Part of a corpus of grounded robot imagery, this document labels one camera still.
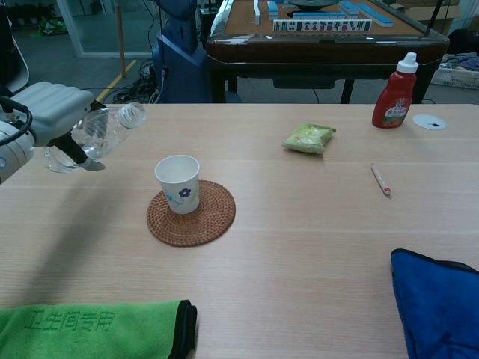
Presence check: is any white round cable grommet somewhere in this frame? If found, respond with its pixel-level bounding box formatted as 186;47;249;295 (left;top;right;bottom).
412;114;448;131

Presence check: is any dark brown mahjong table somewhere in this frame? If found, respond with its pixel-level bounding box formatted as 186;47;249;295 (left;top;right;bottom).
206;0;450;105

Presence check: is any blue folded towel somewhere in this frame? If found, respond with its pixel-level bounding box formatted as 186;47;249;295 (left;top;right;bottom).
391;248;479;359

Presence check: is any brown woven round coaster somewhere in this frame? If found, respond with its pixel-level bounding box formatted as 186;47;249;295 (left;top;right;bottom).
146;179;237;248

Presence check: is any red bottle white cap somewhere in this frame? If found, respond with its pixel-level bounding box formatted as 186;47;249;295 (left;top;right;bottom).
371;52;418;129

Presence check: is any black cable bundle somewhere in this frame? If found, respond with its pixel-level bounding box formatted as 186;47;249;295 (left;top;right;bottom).
108;61;162;104

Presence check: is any blue machine base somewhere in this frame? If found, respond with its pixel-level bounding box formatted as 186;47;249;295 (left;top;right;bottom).
151;0;240;105

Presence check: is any white plastic basket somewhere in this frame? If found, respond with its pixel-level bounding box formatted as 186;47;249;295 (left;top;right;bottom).
430;55;479;90

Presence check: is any transparent plastic bottle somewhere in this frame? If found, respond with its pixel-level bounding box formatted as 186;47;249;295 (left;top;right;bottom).
42;102;147;174

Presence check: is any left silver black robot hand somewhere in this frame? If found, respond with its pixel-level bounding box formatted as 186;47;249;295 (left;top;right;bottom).
10;82;108;172

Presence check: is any beige pen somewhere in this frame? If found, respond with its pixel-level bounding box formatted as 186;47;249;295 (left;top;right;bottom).
370;162;392;198

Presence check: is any white floral paper cup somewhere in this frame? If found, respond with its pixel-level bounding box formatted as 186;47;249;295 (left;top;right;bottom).
154;154;201;215

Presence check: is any green snack bag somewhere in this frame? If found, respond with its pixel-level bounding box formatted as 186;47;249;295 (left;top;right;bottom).
281;123;337;155

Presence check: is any green folded towel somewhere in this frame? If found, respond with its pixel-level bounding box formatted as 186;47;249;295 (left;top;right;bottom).
0;299;198;359

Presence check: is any upright wooden pole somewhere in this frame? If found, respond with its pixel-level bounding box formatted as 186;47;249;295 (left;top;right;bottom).
115;0;126;79

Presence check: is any row of face-up mahjong tiles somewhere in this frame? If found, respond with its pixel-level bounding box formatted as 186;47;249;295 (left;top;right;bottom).
272;19;373;33

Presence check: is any blue-backed mahjong tile row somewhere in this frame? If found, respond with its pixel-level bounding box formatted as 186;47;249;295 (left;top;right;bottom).
338;0;394;28

